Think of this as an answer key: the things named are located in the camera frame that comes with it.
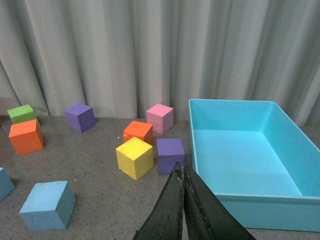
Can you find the light blue plastic bin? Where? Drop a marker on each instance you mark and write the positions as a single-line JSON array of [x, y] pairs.
[[258, 162]]

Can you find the light blue foam block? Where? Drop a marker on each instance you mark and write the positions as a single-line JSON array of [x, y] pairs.
[[49, 206]]

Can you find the green foam block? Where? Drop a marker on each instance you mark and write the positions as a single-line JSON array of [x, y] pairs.
[[21, 114]]

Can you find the orange block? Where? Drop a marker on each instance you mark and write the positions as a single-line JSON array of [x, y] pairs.
[[26, 137], [140, 130]]

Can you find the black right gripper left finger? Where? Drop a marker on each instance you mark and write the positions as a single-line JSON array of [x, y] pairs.
[[165, 221]]

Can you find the purple block near bin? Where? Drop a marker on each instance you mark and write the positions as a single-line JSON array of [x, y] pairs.
[[169, 151]]

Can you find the pink foam block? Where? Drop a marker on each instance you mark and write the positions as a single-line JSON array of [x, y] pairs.
[[161, 117]]

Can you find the yellow foam block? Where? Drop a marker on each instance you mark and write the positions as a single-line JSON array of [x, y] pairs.
[[135, 157]]

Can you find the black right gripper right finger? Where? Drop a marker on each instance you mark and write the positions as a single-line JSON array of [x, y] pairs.
[[206, 218]]

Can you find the orange block in centre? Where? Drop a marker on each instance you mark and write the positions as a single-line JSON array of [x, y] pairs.
[[140, 130]]

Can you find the orange block at left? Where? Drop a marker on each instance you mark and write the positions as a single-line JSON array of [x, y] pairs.
[[26, 137]]

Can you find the grey white curtain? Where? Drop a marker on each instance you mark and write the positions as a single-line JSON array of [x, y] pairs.
[[124, 56]]

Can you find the purple block at back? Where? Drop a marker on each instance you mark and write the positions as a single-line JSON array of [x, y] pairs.
[[80, 117]]

